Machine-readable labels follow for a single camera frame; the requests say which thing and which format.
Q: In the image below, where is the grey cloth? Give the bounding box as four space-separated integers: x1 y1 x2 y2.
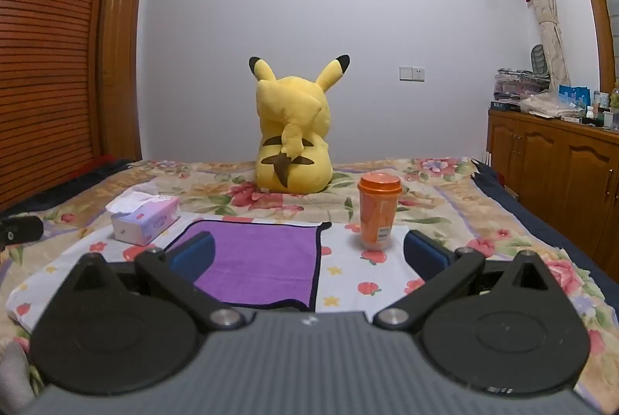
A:
0 340 36 415

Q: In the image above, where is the orange plastic bottle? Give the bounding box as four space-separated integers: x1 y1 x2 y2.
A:
357 172 402 251

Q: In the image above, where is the wooden door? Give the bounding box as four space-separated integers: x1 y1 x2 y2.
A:
99 0 146 162

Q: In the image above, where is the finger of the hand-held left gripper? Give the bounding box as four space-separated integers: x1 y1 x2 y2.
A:
0 216 44 248

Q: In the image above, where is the white fruit-print cloth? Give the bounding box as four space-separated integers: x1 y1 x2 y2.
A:
7 211 465 335

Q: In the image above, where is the wooden cabinet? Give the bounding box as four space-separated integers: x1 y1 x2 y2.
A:
486 108 619 272

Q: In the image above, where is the pale purple tissue box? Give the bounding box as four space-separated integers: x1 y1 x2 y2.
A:
105 191 181 247

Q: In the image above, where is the beige crumpled cloth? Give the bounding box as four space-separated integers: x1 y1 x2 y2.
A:
519 91 577 119

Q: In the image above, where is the blue box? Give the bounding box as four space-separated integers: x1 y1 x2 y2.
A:
558 84 592 107

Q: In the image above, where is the purple towel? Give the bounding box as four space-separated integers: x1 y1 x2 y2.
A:
164 220 333 313

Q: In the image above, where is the yellow plush toy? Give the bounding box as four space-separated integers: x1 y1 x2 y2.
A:
248 54 351 194

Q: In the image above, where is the louvered wooden wardrobe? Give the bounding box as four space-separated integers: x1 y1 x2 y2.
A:
0 0 123 213

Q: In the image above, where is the stack of folded cloths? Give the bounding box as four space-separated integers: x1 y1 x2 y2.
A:
493 68 551 104

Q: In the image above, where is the floral blanket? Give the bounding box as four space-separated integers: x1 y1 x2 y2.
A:
0 156 619 411

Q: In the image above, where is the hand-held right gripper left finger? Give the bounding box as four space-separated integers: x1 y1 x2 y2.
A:
62 231 247 333

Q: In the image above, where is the dark small fan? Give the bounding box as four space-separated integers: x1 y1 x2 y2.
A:
530 44 550 76

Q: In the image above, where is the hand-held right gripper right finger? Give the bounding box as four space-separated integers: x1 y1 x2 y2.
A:
373 230 564 333

